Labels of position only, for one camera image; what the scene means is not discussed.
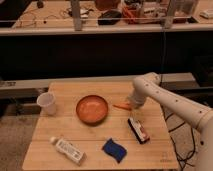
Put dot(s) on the orange chili pepper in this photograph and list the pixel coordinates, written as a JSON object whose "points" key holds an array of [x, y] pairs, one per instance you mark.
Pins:
{"points": [[124, 106]]}

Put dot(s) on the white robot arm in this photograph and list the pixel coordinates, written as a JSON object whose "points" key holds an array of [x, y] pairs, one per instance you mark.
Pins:
{"points": [[198, 116]]}

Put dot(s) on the orange bowl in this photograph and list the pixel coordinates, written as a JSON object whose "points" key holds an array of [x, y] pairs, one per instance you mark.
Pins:
{"points": [[92, 109]]}

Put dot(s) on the black whiteboard eraser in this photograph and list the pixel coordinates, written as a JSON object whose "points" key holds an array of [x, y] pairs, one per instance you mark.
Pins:
{"points": [[138, 130]]}

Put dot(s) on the white plastic cup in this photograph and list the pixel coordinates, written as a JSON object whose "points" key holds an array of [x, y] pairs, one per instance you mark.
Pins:
{"points": [[47, 102]]}

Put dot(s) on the blue cloth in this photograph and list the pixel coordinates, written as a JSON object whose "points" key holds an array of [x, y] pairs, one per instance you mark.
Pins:
{"points": [[114, 150]]}

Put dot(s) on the black object on bench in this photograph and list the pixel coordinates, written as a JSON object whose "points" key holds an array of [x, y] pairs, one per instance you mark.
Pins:
{"points": [[109, 17]]}

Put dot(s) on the orange crate on bench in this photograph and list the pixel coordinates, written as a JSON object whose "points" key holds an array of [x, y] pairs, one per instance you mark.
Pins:
{"points": [[143, 14]]}

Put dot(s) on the white tube bottle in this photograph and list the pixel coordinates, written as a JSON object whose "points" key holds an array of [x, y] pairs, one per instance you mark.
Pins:
{"points": [[68, 150]]}

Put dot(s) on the grey metal post left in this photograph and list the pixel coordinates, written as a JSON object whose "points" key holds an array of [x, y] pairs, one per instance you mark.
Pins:
{"points": [[75, 8]]}

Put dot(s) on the grey metal post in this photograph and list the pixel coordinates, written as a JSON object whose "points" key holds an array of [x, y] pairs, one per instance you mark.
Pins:
{"points": [[168, 19], [75, 8]]}

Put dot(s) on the grey metal post right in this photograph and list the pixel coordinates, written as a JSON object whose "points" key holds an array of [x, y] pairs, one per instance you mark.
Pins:
{"points": [[168, 19]]}

